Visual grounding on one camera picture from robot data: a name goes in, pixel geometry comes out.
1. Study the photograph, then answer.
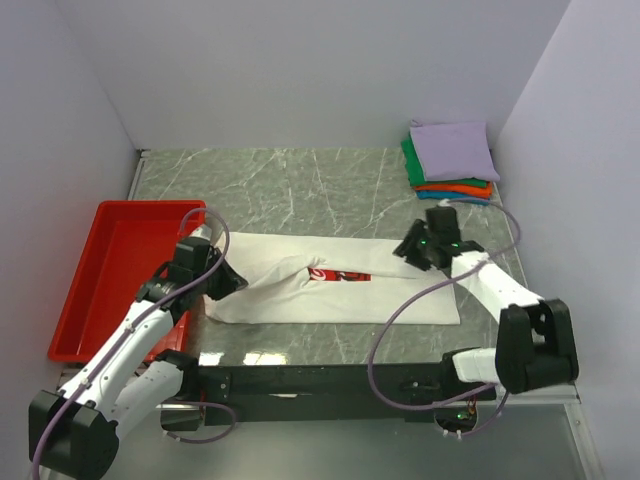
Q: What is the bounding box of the white printed t-shirt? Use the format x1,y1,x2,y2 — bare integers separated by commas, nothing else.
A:
204,232,446,324

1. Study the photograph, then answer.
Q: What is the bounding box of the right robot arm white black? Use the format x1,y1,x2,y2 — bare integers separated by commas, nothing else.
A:
394,205,579,399

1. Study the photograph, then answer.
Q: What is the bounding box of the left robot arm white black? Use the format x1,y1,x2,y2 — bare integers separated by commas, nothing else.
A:
28,235,247,479

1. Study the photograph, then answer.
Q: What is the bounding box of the folded teal t-shirt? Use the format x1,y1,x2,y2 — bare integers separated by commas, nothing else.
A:
415,191,490,205

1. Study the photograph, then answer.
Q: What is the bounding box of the red plastic bin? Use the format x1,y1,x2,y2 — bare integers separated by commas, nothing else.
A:
48,200,205,364

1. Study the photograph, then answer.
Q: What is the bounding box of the folded green t-shirt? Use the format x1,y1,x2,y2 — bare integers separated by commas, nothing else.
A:
401,136,491,191

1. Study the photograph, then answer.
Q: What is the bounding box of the folded orange t-shirt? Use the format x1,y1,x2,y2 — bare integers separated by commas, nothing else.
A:
414,183,493,199

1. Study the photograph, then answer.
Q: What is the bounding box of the folded lilac t-shirt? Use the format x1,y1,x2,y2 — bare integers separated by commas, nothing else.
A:
409,122,500,182

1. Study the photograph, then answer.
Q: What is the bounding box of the black base beam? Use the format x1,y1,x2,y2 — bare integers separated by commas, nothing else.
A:
186,363,478,422

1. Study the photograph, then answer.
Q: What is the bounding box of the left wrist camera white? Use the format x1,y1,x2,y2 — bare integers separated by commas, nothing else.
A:
188,224,213,243

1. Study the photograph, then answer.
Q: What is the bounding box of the aluminium frame rail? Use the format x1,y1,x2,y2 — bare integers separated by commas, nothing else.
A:
27,362,606,480

